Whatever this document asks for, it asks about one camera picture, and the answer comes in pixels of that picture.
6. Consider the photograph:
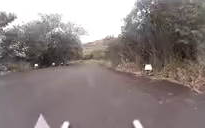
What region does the distant hill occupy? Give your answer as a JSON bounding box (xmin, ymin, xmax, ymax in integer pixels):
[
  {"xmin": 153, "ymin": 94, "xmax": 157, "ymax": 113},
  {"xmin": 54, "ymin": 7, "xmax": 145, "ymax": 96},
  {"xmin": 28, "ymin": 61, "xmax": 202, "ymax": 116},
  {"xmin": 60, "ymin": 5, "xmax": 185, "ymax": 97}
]
[{"xmin": 82, "ymin": 35, "xmax": 119, "ymax": 60}]

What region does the grey asphalt road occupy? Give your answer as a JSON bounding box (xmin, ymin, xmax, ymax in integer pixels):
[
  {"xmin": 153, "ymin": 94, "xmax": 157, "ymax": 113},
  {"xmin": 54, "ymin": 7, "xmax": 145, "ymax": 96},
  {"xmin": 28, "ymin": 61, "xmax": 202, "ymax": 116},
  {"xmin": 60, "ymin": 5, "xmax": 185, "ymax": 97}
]
[{"xmin": 0, "ymin": 61, "xmax": 205, "ymax": 128}]

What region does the row of trees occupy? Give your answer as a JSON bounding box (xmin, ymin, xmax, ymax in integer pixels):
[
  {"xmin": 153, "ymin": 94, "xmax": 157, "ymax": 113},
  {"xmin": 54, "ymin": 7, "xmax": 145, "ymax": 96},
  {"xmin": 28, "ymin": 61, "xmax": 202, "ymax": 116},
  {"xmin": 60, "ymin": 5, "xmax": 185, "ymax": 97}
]
[
  {"xmin": 107, "ymin": 0, "xmax": 205, "ymax": 73},
  {"xmin": 0, "ymin": 3, "xmax": 89, "ymax": 77}
]

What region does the robot's own part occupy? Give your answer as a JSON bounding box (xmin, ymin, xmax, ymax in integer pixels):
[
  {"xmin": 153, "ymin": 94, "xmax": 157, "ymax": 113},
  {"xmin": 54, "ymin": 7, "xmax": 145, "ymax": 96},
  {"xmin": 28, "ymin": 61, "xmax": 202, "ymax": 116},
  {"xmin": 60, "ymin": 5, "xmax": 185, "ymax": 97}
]
[
  {"xmin": 60, "ymin": 121, "xmax": 71, "ymax": 128},
  {"xmin": 132, "ymin": 119, "xmax": 144, "ymax": 128}
]

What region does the dry grass verge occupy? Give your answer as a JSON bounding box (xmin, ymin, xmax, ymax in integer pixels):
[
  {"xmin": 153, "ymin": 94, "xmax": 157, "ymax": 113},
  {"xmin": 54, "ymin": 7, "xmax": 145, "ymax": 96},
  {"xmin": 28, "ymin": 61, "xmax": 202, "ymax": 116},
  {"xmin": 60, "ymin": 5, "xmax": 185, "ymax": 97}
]
[
  {"xmin": 104, "ymin": 59, "xmax": 205, "ymax": 98},
  {"xmin": 0, "ymin": 59, "xmax": 71, "ymax": 78}
]

